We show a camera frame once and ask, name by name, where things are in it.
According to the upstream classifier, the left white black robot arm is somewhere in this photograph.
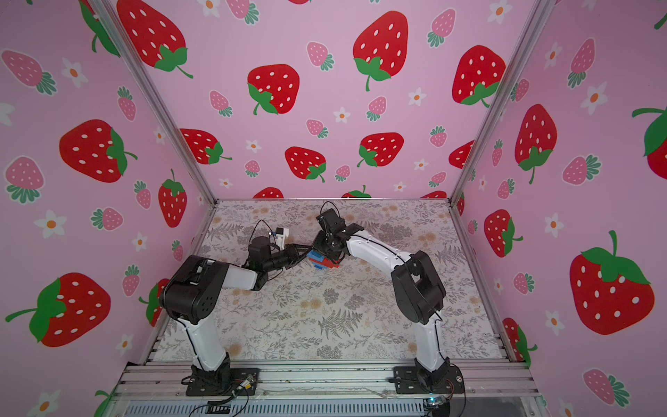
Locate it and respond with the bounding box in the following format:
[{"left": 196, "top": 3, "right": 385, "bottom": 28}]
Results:
[{"left": 159, "top": 236, "right": 312, "bottom": 395}]

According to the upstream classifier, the aluminium corner post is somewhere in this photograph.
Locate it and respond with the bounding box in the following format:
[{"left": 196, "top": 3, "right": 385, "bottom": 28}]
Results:
[
  {"left": 449, "top": 0, "right": 556, "bottom": 209},
  {"left": 90, "top": 0, "right": 217, "bottom": 207}
]

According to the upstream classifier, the left aluminium corner post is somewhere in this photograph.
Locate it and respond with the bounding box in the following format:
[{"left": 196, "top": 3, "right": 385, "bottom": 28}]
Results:
[{"left": 90, "top": 0, "right": 217, "bottom": 207}]

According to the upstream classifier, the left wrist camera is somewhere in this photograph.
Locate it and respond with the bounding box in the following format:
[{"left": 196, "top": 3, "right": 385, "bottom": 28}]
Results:
[{"left": 270, "top": 227, "right": 289, "bottom": 250}]

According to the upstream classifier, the red 2x4 brick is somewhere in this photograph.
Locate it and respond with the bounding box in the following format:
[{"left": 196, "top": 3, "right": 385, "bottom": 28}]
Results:
[{"left": 317, "top": 257, "right": 339, "bottom": 269}]

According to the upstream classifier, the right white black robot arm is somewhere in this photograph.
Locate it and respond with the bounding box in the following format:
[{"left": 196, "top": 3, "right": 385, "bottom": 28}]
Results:
[{"left": 313, "top": 208, "right": 450, "bottom": 389}]

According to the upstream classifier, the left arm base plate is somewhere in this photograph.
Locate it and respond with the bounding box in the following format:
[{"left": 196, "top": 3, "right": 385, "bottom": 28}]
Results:
[{"left": 181, "top": 366, "right": 260, "bottom": 396}]

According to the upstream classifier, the light blue 2x4 brick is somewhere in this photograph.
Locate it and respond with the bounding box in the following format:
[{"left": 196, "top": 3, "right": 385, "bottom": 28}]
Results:
[{"left": 307, "top": 250, "right": 325, "bottom": 265}]

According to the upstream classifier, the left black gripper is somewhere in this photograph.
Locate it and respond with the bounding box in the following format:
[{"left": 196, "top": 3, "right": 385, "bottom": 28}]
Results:
[{"left": 261, "top": 245, "right": 312, "bottom": 276}]

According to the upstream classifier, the right aluminium corner post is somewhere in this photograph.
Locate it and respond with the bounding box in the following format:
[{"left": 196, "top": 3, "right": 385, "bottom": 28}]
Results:
[{"left": 449, "top": 0, "right": 556, "bottom": 209}]

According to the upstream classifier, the aluminium front rail frame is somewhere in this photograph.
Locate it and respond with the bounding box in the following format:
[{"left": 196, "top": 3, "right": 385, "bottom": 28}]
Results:
[{"left": 102, "top": 360, "right": 549, "bottom": 416}]

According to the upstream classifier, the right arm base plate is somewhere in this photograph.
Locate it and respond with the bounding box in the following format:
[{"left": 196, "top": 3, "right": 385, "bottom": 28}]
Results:
[{"left": 388, "top": 366, "right": 466, "bottom": 395}]

